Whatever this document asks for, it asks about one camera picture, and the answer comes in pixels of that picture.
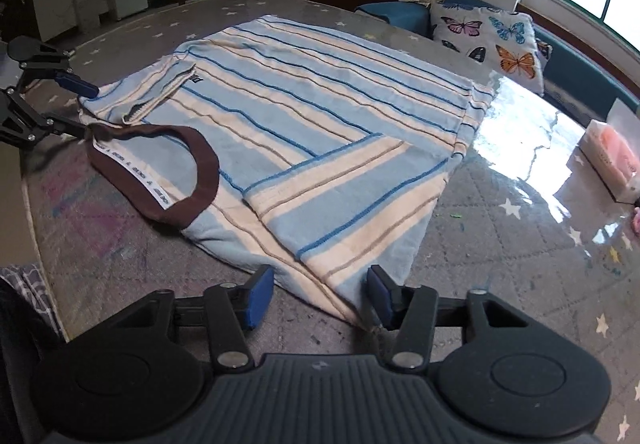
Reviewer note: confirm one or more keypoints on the butterfly print pillow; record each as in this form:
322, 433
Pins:
503, 41

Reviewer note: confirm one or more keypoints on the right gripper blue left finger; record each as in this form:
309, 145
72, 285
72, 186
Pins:
230, 312

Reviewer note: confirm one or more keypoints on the blue sofa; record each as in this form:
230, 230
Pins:
572, 82

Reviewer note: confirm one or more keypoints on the clear box pink contents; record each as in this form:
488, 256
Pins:
614, 161

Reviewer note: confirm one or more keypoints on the pink scissors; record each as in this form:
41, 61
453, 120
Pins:
635, 222

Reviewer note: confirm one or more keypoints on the blue beige striped shirt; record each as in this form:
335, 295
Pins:
278, 142

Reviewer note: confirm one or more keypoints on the grey star tablecloth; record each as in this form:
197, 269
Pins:
524, 216

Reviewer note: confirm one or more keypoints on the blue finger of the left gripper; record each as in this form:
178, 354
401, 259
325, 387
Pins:
72, 128
73, 83

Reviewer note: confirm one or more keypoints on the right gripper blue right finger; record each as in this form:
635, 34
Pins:
411, 312

